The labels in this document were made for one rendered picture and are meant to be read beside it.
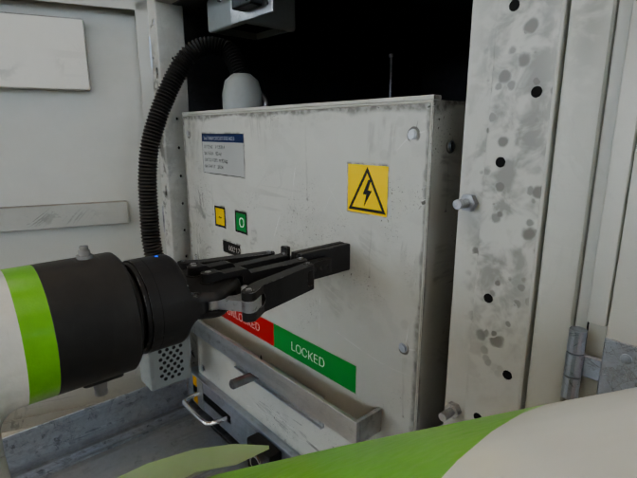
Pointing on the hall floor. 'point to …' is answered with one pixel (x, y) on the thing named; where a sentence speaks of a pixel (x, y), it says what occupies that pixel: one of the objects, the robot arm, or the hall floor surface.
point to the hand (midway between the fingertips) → (321, 261)
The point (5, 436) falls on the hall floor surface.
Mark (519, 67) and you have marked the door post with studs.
